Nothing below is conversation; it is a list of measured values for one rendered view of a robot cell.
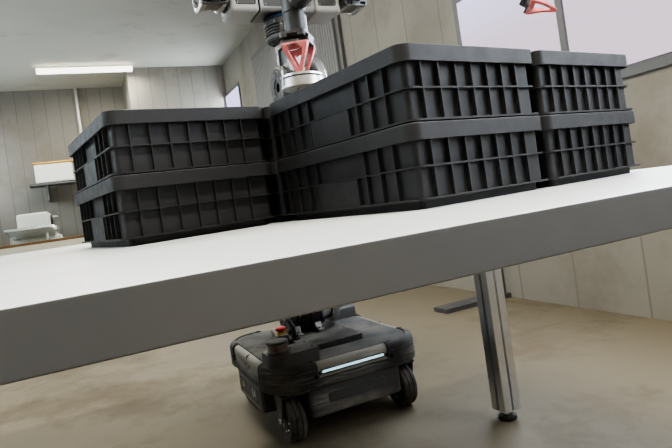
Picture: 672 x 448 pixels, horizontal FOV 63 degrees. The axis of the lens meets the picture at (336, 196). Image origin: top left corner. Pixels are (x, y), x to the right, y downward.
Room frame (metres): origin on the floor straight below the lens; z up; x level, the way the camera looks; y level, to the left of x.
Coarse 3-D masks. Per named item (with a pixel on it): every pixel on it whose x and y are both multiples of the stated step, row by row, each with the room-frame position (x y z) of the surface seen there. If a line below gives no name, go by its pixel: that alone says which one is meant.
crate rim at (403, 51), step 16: (400, 48) 0.75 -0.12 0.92; (416, 48) 0.76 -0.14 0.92; (432, 48) 0.78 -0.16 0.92; (448, 48) 0.80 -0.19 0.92; (464, 48) 0.82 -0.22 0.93; (480, 48) 0.84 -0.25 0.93; (496, 48) 0.86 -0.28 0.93; (512, 48) 0.88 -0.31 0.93; (352, 64) 0.83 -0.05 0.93; (368, 64) 0.80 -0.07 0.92; (384, 64) 0.77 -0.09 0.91; (528, 64) 0.92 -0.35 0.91; (320, 80) 0.91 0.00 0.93; (336, 80) 0.87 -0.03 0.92; (352, 80) 0.84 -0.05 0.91; (288, 96) 1.00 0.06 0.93; (304, 96) 0.96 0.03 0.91; (272, 112) 1.06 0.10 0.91
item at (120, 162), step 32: (128, 128) 0.93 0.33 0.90; (160, 128) 0.97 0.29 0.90; (192, 128) 1.00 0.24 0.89; (224, 128) 1.03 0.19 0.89; (256, 128) 1.07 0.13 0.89; (96, 160) 1.03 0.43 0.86; (128, 160) 0.93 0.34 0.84; (160, 160) 0.96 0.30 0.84; (192, 160) 0.99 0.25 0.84; (224, 160) 1.03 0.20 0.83; (256, 160) 1.06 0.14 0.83
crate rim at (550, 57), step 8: (536, 56) 0.92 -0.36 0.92; (544, 56) 0.93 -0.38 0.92; (552, 56) 0.94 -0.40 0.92; (560, 56) 0.95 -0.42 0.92; (568, 56) 0.96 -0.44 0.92; (576, 56) 0.98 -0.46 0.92; (584, 56) 0.99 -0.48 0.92; (592, 56) 1.01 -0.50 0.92; (600, 56) 1.02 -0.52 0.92; (608, 56) 1.04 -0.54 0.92; (616, 56) 1.05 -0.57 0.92; (624, 56) 1.07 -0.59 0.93; (536, 64) 0.92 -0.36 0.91; (552, 64) 0.94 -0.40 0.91; (560, 64) 0.95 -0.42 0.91; (568, 64) 0.96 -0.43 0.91; (576, 64) 0.98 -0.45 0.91; (584, 64) 0.99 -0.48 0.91; (592, 64) 1.01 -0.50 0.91; (600, 64) 1.02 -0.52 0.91; (608, 64) 1.04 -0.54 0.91; (616, 64) 1.05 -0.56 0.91; (624, 64) 1.07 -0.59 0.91
